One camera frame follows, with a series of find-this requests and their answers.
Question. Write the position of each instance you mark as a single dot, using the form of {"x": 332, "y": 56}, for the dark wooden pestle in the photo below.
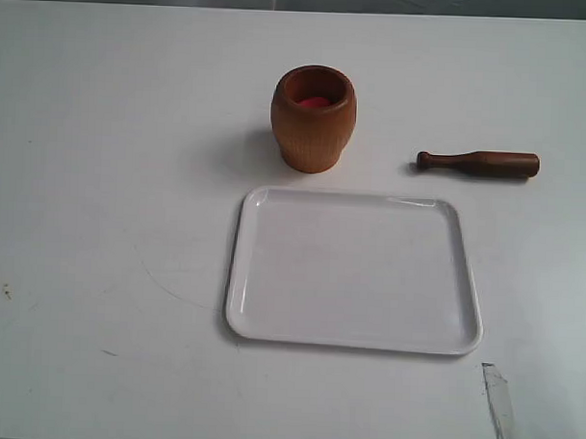
{"x": 483, "y": 164}

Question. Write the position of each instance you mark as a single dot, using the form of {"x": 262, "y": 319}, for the wooden mortar cup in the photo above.
{"x": 313, "y": 140}

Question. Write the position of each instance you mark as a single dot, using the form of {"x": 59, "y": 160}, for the red object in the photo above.
{"x": 315, "y": 102}

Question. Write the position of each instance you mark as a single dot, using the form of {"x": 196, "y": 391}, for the white plastic tray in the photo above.
{"x": 352, "y": 270}

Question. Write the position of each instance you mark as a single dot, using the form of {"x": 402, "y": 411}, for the clear tape strip right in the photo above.
{"x": 499, "y": 401}

